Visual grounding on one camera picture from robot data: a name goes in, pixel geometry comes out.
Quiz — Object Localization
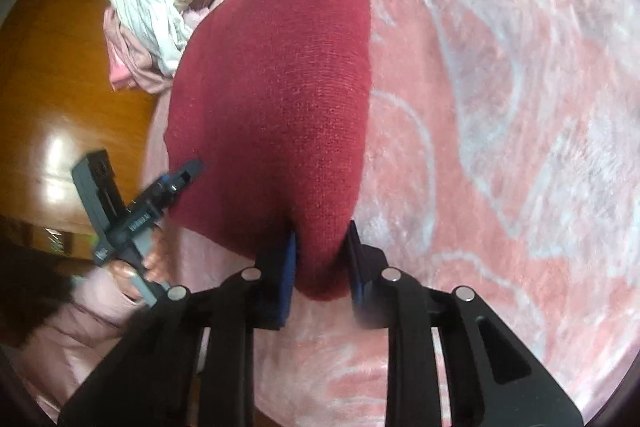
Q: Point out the pink patterned bed blanket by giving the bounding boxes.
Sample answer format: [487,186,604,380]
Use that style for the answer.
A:
[142,0,640,427]

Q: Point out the left hand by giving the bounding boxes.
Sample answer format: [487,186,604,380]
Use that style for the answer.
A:
[106,228,170,306]

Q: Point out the dark red knit sweater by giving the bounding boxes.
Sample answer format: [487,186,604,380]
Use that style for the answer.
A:
[165,0,371,300]

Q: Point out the pale pink garment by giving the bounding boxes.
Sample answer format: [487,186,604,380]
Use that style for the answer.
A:
[103,8,172,94]

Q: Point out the pink sleeve forearm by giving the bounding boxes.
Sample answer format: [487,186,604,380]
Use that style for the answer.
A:
[13,269,141,421]

